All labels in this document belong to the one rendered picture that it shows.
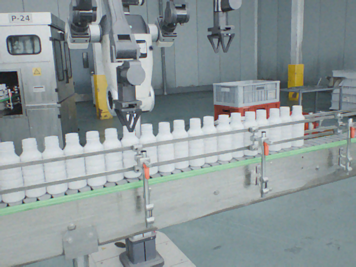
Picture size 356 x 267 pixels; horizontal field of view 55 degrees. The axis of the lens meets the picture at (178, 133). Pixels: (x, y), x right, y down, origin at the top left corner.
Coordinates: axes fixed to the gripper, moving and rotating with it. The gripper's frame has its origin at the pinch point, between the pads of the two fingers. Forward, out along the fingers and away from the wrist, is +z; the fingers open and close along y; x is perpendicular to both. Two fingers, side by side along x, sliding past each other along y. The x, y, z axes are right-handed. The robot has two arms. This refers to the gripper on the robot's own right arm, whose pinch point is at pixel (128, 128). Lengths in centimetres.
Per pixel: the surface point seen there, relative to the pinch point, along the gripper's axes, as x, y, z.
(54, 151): -23.5, 3.2, 3.3
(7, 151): -35.3, 2.8, 1.4
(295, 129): 69, 3, 8
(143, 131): 4.5, 1.4, 1.2
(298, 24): 778, -700, -106
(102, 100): 174, -741, 79
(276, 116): 59, 3, 2
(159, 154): 9.3, 2.5, 9.5
